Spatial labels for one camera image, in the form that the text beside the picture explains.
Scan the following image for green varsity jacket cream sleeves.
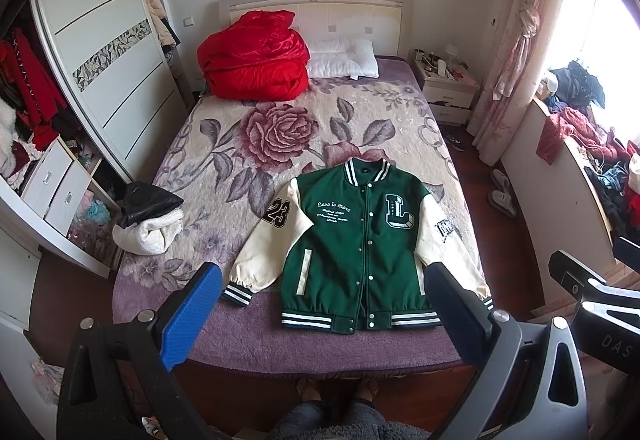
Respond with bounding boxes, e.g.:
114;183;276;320
222;158;494;335

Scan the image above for white pillow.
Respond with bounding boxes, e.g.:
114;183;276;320
306;39;378;80

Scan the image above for red puffy duvet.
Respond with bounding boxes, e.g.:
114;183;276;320
196;10;310;102

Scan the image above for white fleece folded garment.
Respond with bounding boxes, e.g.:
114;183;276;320
112;208;183;256

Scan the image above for red hanging coat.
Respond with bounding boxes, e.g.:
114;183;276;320
1;27;67;151

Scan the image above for black leather garment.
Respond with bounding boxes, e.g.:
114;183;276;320
118;181;183;229

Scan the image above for pile of clothes on desk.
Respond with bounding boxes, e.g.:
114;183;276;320
536;61;639;244

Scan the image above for white sliding wardrobe door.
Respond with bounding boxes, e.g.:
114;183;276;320
30;0;186;182

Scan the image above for white curved desk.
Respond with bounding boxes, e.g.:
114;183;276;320
501;100;639;311

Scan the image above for beige wooden headboard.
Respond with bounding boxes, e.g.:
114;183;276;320
218;0;413;59

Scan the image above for pink floral curtain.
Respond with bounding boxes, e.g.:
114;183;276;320
468;0;562;166

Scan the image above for white bedside nightstand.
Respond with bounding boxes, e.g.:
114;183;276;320
412;50;480;126

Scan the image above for white slippers pair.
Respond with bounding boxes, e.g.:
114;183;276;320
488;169;518;218

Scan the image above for white wardrobe drawer unit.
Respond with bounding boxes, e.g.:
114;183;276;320
21;139;122;278

